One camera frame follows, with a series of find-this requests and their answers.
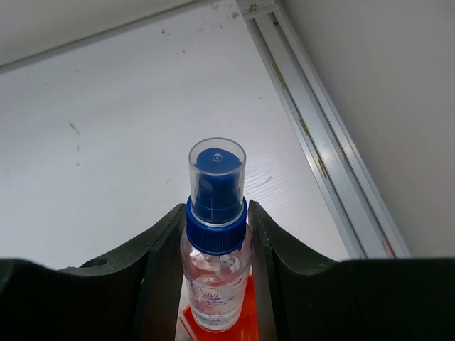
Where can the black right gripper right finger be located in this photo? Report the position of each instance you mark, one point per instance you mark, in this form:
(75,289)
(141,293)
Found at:
(303,295)

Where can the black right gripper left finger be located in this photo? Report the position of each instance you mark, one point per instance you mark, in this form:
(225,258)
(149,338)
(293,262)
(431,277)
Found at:
(129,293)

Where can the clear spray bottle blue cap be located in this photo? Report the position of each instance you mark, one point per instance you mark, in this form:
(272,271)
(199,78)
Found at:
(216,241)

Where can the orange round stationery container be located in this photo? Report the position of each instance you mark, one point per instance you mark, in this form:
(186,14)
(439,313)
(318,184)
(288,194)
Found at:
(218,311)

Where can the aluminium frame rail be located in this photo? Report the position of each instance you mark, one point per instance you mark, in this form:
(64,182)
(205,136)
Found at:
(361,217)

